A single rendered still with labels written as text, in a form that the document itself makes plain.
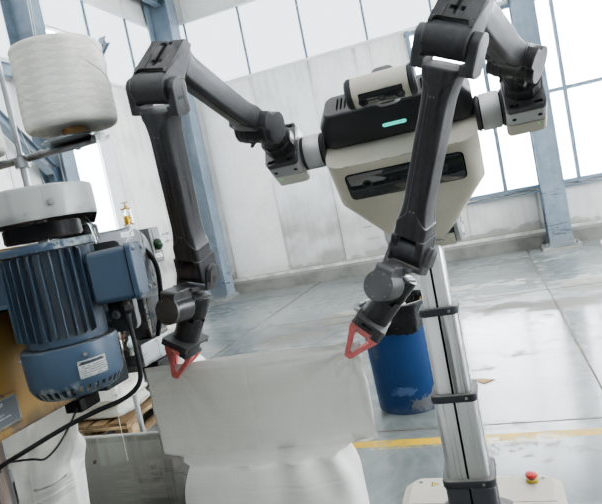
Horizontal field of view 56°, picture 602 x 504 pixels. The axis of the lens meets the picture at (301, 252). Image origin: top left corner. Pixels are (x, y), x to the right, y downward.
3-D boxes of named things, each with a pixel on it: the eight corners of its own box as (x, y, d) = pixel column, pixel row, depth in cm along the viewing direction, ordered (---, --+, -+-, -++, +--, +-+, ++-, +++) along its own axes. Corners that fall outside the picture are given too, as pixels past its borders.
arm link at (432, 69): (492, 30, 88) (429, 19, 93) (478, 34, 84) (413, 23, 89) (440, 266, 110) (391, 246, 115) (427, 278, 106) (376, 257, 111)
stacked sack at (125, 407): (154, 397, 421) (151, 381, 420) (119, 422, 379) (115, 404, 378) (81, 404, 442) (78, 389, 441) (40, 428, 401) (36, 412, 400)
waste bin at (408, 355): (454, 383, 366) (436, 284, 361) (450, 416, 318) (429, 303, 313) (380, 390, 382) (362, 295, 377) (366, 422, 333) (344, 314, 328)
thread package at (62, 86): (138, 127, 111) (118, 38, 110) (81, 120, 95) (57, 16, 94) (69, 146, 117) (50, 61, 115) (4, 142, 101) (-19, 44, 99)
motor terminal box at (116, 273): (156, 303, 101) (141, 240, 100) (148, 313, 91) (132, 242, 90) (109, 314, 100) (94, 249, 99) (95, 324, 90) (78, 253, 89)
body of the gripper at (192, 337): (159, 345, 121) (167, 314, 119) (183, 332, 131) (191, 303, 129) (185, 357, 120) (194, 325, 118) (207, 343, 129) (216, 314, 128)
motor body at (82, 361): (144, 369, 100) (112, 230, 98) (88, 403, 86) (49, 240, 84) (74, 377, 105) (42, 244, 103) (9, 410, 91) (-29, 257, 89)
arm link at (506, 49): (502, -35, 83) (438, -42, 87) (469, 59, 85) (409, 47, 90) (550, 51, 121) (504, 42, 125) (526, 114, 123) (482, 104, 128)
